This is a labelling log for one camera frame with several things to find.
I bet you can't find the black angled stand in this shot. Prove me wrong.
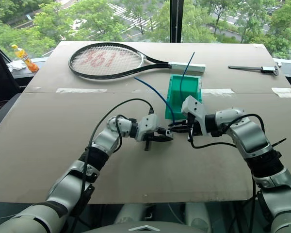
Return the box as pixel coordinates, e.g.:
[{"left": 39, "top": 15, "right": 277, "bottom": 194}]
[{"left": 0, "top": 38, "right": 24, "bottom": 100}]

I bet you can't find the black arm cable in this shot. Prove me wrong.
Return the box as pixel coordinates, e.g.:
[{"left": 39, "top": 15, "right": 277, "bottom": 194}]
[
  {"left": 69, "top": 98, "right": 156, "bottom": 233},
  {"left": 187, "top": 113, "right": 266, "bottom": 233}
]

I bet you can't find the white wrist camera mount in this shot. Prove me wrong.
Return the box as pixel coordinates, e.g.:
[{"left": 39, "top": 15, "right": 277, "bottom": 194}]
[
  {"left": 180, "top": 95, "right": 209, "bottom": 136},
  {"left": 136, "top": 113, "right": 159, "bottom": 142}
]

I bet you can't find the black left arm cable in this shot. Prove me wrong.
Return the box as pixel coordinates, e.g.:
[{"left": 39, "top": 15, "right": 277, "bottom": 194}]
[{"left": 69, "top": 98, "right": 156, "bottom": 233}]

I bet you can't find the green plastic bin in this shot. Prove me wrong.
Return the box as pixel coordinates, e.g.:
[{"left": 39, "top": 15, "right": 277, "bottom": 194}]
[{"left": 164, "top": 74, "right": 204, "bottom": 120}]

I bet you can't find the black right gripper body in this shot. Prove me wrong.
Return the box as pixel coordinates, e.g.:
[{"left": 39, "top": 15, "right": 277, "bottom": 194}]
[{"left": 186, "top": 112, "right": 202, "bottom": 142}]

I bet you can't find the orange drink bottle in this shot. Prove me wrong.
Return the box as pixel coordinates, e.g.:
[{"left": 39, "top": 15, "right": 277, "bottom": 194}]
[{"left": 10, "top": 44, "right": 40, "bottom": 73}]

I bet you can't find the black flat tool with tag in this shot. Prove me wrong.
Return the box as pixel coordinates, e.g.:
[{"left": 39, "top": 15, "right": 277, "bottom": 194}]
[{"left": 228, "top": 65, "right": 280, "bottom": 77}]

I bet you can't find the white crumpled cloth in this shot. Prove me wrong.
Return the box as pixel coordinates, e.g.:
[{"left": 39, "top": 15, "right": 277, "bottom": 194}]
[{"left": 6, "top": 61, "right": 27, "bottom": 73}]

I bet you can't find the silver robot torso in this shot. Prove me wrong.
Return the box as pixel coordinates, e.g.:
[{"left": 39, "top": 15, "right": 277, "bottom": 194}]
[{"left": 82, "top": 220, "right": 210, "bottom": 233}]

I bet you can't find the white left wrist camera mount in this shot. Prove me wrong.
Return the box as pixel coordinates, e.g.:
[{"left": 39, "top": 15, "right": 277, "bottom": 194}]
[{"left": 136, "top": 113, "right": 159, "bottom": 142}]

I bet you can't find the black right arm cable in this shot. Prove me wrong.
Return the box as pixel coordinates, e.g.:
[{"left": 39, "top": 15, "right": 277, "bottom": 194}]
[{"left": 187, "top": 113, "right": 266, "bottom": 233}]

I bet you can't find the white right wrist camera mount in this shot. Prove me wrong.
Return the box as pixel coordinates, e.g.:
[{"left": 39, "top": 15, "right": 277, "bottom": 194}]
[{"left": 180, "top": 95, "right": 209, "bottom": 136}]

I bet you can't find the white tape strip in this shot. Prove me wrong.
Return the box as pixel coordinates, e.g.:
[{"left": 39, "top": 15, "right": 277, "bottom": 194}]
[
  {"left": 56, "top": 88, "right": 108, "bottom": 94},
  {"left": 202, "top": 88, "right": 236, "bottom": 95}
]

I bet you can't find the black white tennis racket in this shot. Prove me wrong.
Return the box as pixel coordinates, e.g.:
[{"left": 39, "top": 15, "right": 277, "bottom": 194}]
[{"left": 68, "top": 42, "right": 207, "bottom": 82}]

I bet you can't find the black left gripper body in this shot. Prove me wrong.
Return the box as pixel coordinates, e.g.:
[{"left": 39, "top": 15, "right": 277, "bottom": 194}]
[{"left": 144, "top": 132, "right": 161, "bottom": 152}]

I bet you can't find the dark window frame post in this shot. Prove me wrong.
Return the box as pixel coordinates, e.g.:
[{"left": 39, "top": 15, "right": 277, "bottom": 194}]
[{"left": 169, "top": 0, "right": 184, "bottom": 43}]

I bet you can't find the grey rounded shape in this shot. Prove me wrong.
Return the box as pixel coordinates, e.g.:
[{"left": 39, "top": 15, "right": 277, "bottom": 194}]
[
  {"left": 184, "top": 202, "right": 214, "bottom": 232},
  {"left": 115, "top": 203, "right": 146, "bottom": 225}
]

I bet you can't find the blue cable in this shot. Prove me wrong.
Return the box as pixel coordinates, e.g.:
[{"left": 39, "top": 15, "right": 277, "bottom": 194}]
[
  {"left": 179, "top": 51, "right": 195, "bottom": 100},
  {"left": 133, "top": 77, "right": 177, "bottom": 126}
]

